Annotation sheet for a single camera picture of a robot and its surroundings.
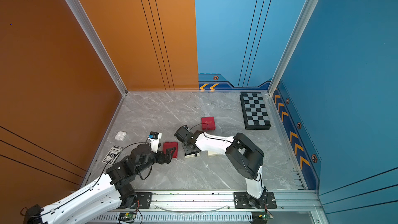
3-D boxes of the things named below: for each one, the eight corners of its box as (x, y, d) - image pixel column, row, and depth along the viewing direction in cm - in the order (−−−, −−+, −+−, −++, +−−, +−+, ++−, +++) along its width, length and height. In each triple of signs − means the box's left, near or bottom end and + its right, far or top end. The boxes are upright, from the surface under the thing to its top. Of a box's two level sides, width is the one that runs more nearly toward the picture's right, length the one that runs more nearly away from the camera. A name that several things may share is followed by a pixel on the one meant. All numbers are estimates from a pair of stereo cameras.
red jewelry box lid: (201, 130, 101) (201, 127, 98) (201, 119, 106) (201, 116, 103) (215, 130, 101) (215, 127, 98) (214, 119, 106) (214, 116, 103)
